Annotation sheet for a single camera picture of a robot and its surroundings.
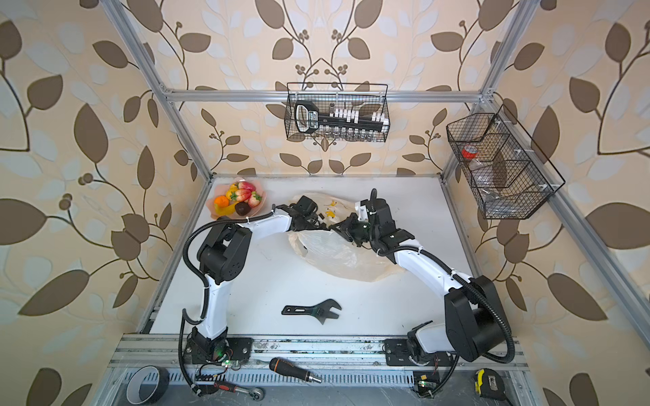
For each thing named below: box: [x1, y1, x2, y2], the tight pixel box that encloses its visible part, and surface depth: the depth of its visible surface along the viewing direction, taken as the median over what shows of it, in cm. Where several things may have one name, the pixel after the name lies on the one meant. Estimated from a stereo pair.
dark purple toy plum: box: [234, 201, 252, 216], surface depth 107 cm
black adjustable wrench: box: [280, 298, 343, 325], surface depth 84 cm
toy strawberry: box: [247, 191, 263, 209], surface depth 107 cm
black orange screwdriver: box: [269, 356, 323, 384], surface depth 71 cm
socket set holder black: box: [294, 101, 390, 134], surface depth 84 cm
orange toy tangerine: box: [214, 195, 230, 209], surface depth 107 cm
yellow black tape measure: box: [474, 367, 507, 401], surface depth 68 cm
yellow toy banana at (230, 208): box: [214, 183, 239, 216], surface depth 107 cm
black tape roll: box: [126, 365, 171, 406], surface depth 70 cm
